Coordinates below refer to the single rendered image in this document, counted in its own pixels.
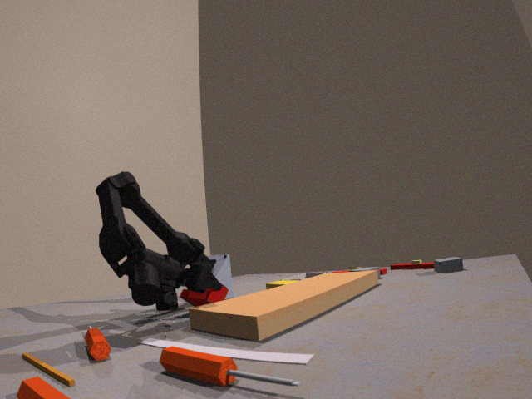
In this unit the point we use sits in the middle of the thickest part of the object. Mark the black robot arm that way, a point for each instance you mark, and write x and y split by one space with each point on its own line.
118 239

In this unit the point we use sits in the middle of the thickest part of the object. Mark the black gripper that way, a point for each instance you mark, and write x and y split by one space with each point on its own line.
197 278

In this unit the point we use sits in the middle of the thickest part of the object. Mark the yellow rectangular block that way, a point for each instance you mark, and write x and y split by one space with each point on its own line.
277 284

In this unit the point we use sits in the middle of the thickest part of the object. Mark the orange-handled awl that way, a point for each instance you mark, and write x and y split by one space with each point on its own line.
97 344
36 388
210 368

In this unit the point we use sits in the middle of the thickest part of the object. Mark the white flat strip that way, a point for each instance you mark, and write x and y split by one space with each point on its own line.
235 354

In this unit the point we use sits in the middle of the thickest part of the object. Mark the orange rectangular floor panel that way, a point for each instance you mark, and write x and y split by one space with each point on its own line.
259 315

